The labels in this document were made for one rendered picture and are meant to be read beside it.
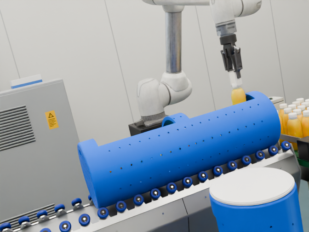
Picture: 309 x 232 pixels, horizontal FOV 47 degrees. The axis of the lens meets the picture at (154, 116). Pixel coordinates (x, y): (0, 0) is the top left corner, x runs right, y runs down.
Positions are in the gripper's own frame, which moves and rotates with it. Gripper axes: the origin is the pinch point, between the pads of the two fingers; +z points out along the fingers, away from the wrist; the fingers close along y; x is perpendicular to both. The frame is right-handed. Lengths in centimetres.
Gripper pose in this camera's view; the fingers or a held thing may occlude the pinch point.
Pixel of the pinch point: (235, 78)
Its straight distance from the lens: 172.2
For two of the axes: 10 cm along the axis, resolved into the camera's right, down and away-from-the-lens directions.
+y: 3.5, 1.0, -9.3
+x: 9.1, -2.7, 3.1
